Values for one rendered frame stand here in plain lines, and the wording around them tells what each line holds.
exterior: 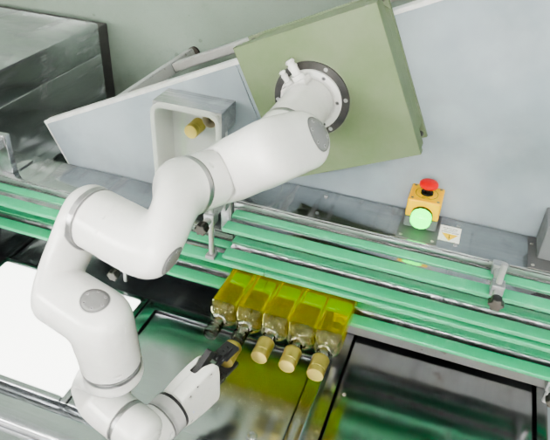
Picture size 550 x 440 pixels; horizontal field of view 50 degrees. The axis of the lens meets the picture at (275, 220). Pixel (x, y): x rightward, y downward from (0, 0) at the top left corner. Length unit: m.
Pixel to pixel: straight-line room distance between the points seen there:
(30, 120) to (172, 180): 1.37
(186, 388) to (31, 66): 1.29
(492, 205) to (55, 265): 0.91
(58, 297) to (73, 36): 1.52
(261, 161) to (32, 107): 1.37
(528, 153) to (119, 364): 0.88
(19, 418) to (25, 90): 1.09
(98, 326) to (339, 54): 0.68
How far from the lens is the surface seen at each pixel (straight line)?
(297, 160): 0.85
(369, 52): 1.15
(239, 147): 0.82
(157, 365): 1.36
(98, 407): 1.01
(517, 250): 1.33
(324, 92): 1.16
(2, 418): 1.35
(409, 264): 1.24
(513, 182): 1.33
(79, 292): 0.79
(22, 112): 2.06
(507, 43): 1.22
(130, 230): 0.74
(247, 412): 1.27
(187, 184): 0.76
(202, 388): 1.11
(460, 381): 1.45
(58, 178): 1.67
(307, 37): 1.17
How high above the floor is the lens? 1.92
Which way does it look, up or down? 51 degrees down
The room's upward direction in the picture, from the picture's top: 147 degrees counter-clockwise
